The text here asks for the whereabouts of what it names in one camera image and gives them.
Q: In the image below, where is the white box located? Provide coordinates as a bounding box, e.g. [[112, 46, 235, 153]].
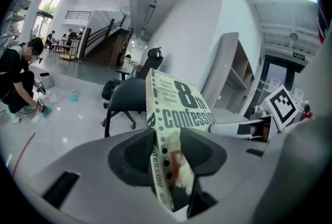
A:
[[31, 63, 55, 89]]

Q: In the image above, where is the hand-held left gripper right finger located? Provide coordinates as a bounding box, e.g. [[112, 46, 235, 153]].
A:
[[180, 127, 228, 177]]

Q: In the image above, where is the wooden shelf cabinet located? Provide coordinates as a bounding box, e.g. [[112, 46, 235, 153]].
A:
[[201, 32, 256, 115]]

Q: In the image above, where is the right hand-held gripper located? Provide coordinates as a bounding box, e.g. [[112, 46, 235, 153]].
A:
[[208, 85, 300, 143]]

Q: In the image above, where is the yellow paperback book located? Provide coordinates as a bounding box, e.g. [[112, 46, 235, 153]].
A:
[[145, 68, 217, 213]]

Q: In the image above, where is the black office chair with headrest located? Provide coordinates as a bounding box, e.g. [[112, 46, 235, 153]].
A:
[[101, 47, 164, 130]]

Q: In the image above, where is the wooden trolley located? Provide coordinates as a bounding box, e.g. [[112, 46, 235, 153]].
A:
[[58, 38, 79, 62]]

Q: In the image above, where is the dark teal chair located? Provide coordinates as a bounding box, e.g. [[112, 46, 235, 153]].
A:
[[104, 79, 156, 138]]

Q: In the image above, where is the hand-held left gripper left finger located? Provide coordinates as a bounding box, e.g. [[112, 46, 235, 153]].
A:
[[107, 128, 157, 187]]

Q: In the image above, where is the black framed glass door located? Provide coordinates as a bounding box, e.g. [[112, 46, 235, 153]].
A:
[[250, 54, 316, 120]]

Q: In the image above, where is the striped flag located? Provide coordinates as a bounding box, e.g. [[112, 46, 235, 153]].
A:
[[316, 6, 329, 45]]

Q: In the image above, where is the wooden staircase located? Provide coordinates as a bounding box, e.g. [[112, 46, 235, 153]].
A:
[[77, 15, 134, 68]]

